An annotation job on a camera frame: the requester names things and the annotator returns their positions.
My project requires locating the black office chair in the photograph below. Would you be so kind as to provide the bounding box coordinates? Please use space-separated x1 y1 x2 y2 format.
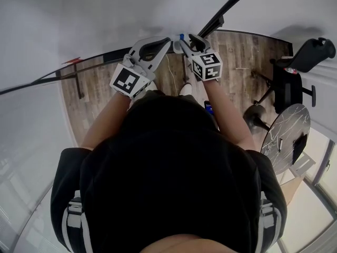
251 37 337 114

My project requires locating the black whiteboard stand leg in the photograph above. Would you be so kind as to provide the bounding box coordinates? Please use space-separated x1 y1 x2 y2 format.
74 63 85 100
181 54 191 83

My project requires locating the person's left forearm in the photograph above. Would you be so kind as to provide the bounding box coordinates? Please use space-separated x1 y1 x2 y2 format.
80 88 139 151

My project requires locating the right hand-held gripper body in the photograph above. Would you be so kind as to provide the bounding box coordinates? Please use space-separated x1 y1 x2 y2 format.
187 46 223 83

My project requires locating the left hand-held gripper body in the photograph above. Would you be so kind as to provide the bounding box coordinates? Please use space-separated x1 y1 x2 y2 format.
109 41 156 100

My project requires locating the round dark marble table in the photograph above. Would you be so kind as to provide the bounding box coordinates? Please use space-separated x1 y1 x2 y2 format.
243 103 312 174

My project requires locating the person's right forearm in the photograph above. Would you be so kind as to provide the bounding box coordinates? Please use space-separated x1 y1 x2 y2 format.
202 78 256 151

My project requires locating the phone with blue screen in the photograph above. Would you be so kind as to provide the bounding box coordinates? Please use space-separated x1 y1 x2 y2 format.
203 100 215 116

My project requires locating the grey backpack strap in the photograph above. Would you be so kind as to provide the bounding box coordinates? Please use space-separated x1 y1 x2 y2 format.
61 190 92 253
253 190 283 253

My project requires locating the window frame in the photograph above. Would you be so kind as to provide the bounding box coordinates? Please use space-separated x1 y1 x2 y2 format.
275 130 337 253

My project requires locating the white cable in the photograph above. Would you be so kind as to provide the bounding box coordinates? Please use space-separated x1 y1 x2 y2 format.
164 54 177 96

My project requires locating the person's black t-shirt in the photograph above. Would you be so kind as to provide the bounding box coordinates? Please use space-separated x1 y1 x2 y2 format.
49 88 288 253

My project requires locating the white whiteboard with black frame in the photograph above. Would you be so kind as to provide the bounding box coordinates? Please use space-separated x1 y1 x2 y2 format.
0 0 262 96

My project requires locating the black pouch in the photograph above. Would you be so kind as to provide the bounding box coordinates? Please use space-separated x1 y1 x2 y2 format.
291 133 309 166

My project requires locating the brown cardboard box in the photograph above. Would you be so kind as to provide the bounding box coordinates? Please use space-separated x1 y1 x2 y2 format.
279 177 305 206

